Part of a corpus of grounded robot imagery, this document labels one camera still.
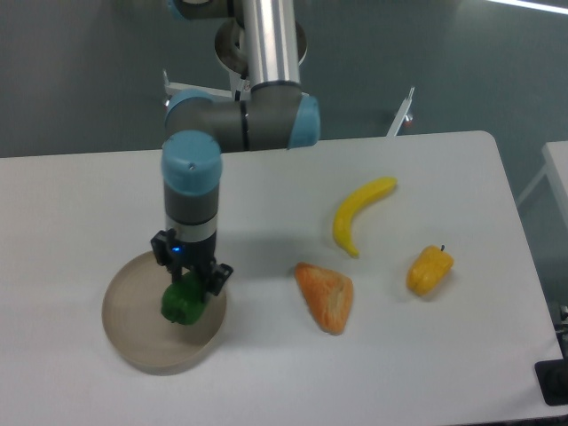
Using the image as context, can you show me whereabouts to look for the green bell pepper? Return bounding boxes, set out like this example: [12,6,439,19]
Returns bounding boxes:
[161,272,207,326]

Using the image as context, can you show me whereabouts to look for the yellow bell pepper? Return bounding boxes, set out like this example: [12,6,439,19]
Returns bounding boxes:
[406,245,454,296]

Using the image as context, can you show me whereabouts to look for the yellow banana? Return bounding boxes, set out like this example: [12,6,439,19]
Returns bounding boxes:
[332,177,398,258]

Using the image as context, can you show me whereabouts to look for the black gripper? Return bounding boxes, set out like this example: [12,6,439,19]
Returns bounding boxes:
[150,229,233,296]

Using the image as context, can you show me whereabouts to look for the black device at table edge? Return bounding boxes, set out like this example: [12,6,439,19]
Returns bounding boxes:
[533,301,568,406]

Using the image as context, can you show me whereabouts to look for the white side table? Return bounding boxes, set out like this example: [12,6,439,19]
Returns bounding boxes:
[515,141,568,225]

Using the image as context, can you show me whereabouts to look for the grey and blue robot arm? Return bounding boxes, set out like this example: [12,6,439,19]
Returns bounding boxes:
[151,1,320,296]

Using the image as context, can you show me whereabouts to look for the orange bread wedge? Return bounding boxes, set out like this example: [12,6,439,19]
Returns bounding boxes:
[295,262,354,335]

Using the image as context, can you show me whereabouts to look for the beige round plate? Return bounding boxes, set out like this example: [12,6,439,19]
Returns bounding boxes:
[101,251,228,375]

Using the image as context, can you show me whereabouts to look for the white stand leg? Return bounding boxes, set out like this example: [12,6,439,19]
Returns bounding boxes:
[386,86,415,138]

